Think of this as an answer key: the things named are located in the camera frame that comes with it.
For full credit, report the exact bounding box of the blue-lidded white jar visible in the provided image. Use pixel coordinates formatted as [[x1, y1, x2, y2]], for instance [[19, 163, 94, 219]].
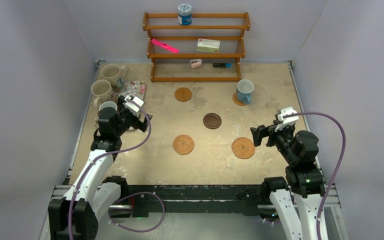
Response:
[[177, 3, 192, 26]]

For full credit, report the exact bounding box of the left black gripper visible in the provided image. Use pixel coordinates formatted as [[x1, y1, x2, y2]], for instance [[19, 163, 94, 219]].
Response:
[[113, 96, 151, 137]]

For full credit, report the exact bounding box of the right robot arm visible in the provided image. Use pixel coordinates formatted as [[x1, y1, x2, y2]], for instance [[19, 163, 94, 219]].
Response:
[[250, 124, 329, 240]]

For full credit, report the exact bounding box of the woven rattan coaster left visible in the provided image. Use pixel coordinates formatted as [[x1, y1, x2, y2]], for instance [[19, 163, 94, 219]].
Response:
[[172, 134, 195, 155]]

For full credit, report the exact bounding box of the brown orange mug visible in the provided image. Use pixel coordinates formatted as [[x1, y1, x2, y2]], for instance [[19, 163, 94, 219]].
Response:
[[98, 101, 118, 111]]

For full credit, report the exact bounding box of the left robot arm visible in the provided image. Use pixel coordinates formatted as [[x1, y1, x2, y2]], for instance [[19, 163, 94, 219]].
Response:
[[47, 95, 152, 240]]

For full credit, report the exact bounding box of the light wooden coaster left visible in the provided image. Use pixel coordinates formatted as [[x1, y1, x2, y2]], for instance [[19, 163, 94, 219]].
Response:
[[174, 87, 192, 102]]

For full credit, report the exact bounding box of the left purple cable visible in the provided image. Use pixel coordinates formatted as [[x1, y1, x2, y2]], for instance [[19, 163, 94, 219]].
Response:
[[66, 97, 166, 240]]

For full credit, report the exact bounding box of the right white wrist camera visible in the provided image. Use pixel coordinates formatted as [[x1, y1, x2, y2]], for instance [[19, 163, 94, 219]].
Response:
[[274, 106, 299, 132]]

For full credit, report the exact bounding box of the woven rattan coaster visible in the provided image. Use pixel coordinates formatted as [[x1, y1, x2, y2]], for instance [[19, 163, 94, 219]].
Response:
[[231, 137, 255, 159], [172, 134, 195, 155]]

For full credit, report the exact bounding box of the wooden three-tier shelf rack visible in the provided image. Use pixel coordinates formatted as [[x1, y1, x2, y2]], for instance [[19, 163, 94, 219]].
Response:
[[142, 12, 251, 82]]

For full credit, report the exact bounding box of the pink tape dispenser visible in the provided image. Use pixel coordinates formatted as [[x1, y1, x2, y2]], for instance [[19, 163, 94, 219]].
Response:
[[189, 58, 202, 69]]

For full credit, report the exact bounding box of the light wooden coaster right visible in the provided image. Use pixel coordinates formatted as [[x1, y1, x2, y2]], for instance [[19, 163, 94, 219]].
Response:
[[232, 93, 247, 106]]

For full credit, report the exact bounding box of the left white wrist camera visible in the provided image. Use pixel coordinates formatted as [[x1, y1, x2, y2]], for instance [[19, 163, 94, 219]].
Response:
[[123, 95, 145, 117]]

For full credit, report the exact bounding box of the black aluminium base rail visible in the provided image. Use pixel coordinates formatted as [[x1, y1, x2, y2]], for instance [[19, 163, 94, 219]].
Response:
[[48, 184, 342, 220]]

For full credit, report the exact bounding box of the pink marker pen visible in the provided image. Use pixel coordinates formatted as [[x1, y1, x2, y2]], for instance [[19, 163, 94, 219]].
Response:
[[150, 38, 179, 54]]

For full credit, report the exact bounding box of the green white small box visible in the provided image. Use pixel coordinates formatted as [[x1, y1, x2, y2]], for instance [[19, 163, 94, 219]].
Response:
[[196, 38, 221, 53]]

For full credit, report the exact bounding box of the woven rattan coaster right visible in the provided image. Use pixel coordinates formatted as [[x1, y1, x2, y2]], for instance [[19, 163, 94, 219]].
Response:
[[231, 137, 255, 159]]

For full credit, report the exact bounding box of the blue mug white inside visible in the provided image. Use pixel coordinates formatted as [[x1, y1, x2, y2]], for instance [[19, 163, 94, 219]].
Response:
[[236, 79, 255, 105]]

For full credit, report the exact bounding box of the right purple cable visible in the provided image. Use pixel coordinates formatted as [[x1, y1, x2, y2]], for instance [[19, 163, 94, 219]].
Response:
[[281, 111, 347, 240]]

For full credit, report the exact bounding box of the purple cable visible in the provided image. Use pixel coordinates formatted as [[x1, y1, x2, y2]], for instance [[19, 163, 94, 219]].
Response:
[[281, 111, 347, 240], [66, 97, 166, 240]]

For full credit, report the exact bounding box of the dark brown wooden coaster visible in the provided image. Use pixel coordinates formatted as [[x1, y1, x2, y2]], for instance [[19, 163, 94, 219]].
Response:
[[202, 112, 222, 130]]

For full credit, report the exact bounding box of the black blue marker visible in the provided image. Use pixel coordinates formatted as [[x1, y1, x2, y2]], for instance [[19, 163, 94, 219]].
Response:
[[212, 62, 233, 68]]

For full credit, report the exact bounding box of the beige mug far back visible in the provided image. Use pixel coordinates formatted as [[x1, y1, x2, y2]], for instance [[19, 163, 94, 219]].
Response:
[[101, 63, 129, 89]]

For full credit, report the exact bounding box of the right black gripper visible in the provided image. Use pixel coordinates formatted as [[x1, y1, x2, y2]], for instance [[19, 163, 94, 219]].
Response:
[[250, 120, 299, 164]]

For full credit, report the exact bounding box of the light wooden coaster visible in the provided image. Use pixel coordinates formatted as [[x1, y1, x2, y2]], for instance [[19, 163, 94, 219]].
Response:
[[232, 93, 247, 106], [174, 87, 192, 102]]

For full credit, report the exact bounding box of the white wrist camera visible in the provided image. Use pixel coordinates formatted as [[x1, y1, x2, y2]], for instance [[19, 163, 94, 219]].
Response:
[[274, 106, 299, 132], [123, 95, 145, 117]]

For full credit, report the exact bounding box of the beige floral mug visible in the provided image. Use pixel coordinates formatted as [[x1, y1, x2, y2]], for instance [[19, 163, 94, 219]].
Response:
[[90, 79, 114, 109]]

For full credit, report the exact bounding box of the floral serving tray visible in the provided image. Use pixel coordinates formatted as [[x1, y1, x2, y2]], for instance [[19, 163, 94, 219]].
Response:
[[111, 81, 146, 102]]

